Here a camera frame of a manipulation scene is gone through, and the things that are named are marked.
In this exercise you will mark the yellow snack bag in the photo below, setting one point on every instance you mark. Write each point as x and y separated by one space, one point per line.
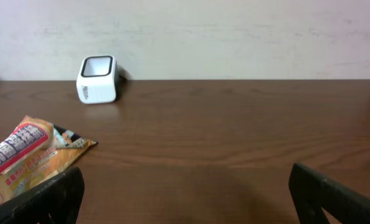
35 151

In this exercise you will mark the white barcode scanner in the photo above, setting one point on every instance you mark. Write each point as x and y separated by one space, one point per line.
96 81

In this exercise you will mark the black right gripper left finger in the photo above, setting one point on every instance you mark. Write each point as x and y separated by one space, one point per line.
57 200

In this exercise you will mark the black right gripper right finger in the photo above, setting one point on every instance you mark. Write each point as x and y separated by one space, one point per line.
313 194

